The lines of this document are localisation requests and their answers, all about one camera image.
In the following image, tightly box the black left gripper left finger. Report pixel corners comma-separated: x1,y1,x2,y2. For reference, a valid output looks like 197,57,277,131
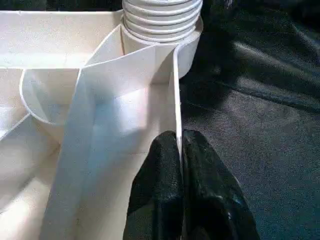
122,131,185,240

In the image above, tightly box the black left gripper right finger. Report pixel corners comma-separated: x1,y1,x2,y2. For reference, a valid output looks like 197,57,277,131
181,129,260,240

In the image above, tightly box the white plastic table top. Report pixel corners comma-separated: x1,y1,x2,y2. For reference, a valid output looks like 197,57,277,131
0,9,204,240

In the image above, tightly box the white plastic table leg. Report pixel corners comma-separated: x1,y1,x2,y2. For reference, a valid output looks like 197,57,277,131
121,0,203,45

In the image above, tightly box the black work mat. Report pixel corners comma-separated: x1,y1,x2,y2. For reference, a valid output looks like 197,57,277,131
0,0,320,240

